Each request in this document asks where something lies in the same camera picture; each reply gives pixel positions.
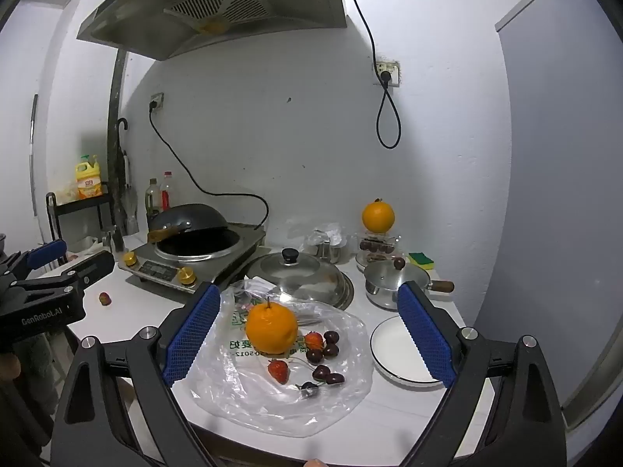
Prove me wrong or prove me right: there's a person's left forearm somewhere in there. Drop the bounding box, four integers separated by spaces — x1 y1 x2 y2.
0 335 64 429

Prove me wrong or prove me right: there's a cooking oil bottle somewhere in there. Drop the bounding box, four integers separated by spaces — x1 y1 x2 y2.
145 178 162 219

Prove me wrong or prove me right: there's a large steel lid black knob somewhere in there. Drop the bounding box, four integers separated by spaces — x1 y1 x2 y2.
246 248 354 309

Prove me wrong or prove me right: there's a clear plastic fruit box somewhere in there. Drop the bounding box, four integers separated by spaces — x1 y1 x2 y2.
355 231 405 266

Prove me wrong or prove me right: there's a steel induction cooker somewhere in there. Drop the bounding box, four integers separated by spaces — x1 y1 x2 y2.
118 221 268 297

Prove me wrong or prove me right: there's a crumpled clear plastic bag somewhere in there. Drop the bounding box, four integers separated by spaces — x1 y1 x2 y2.
304 223 354 254

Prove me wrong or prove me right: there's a black wok with wooden handle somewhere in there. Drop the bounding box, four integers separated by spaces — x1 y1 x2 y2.
147 203 229 244

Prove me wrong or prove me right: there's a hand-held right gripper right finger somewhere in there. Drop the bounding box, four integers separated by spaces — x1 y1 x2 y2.
396 279 568 467

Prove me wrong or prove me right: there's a clear printed plastic bag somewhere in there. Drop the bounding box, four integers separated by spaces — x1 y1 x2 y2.
187 279 375 439

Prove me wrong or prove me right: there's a white plate with dark rim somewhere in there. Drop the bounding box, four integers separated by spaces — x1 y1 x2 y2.
371 315 456 389

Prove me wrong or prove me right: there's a steel range hood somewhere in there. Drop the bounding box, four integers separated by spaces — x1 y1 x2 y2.
77 0 347 61

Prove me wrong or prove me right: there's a black metal rack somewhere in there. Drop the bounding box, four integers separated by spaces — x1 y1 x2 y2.
46 190 115 273

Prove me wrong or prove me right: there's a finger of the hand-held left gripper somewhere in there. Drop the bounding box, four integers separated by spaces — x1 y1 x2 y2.
0 239 68 278
14 250 116 297

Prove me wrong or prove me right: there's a yellow detergent bottle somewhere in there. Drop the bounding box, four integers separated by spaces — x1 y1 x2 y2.
74 154 104 201

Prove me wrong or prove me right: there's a white wall socket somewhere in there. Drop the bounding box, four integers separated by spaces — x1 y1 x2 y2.
374 60 401 88

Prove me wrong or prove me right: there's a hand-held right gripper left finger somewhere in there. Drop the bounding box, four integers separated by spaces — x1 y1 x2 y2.
51 282 222 467

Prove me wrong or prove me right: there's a grey window handle bar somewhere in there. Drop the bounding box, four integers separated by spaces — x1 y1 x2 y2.
29 94 39 216

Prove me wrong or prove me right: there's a black umbrella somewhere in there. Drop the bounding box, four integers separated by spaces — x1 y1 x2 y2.
116 118 142 234

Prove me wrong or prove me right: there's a steel saucepan with wooden handle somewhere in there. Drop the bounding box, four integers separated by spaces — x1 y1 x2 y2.
364 272 455 311

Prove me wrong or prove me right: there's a large orange with stem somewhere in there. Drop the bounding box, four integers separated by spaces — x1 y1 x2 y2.
245 297 299 355

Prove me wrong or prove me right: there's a red cap bottle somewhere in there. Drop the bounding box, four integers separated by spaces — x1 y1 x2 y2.
160 171 175 212

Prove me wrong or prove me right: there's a small round orange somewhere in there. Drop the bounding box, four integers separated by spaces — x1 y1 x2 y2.
361 198 395 234

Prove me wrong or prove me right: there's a black range hood cable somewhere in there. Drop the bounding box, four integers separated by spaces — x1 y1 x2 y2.
337 0 401 149

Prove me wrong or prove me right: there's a grey vertical pipe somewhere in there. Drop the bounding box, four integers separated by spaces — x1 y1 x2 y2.
107 49 128 244

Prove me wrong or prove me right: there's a black cooker power cable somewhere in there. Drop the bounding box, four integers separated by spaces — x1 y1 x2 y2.
148 102 270 227

